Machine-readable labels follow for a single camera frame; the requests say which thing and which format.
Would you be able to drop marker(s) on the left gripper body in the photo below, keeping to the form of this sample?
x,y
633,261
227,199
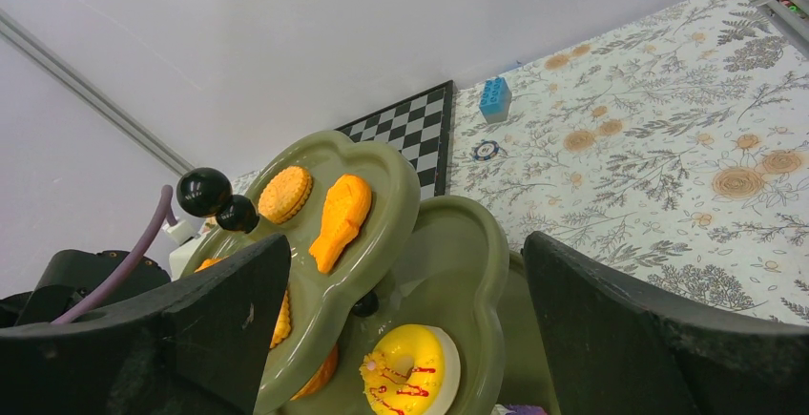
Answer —
x,y
70,277

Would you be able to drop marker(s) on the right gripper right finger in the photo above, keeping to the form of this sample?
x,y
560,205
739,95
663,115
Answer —
x,y
619,345

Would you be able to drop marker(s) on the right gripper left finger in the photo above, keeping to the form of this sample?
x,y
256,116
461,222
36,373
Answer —
x,y
197,345

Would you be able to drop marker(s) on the orange fish pastry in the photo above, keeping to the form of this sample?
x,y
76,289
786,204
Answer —
x,y
208,263

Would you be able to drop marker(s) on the square orange cracker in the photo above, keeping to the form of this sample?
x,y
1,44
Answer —
x,y
283,324

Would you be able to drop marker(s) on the kiwi purple cake slice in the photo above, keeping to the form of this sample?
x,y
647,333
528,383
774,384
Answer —
x,y
524,410

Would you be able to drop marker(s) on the orange round bun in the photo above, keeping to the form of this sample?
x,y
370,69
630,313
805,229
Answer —
x,y
321,377

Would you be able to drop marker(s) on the round waffle biscuit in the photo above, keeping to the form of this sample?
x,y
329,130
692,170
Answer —
x,y
285,194

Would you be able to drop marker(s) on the yellow fruit tart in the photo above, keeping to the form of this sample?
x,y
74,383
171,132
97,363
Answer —
x,y
413,369

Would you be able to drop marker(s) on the green three-tier serving stand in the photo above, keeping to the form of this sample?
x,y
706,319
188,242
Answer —
x,y
441,261

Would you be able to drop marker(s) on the orange round pastry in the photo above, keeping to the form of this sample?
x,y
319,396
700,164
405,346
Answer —
x,y
346,206

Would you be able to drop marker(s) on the blue rectangular block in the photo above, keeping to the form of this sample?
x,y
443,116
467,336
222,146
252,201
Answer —
x,y
495,100

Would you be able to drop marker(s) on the black white chessboard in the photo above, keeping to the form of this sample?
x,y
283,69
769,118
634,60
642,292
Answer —
x,y
419,128

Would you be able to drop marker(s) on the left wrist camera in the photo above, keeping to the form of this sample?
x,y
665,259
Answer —
x,y
187,240

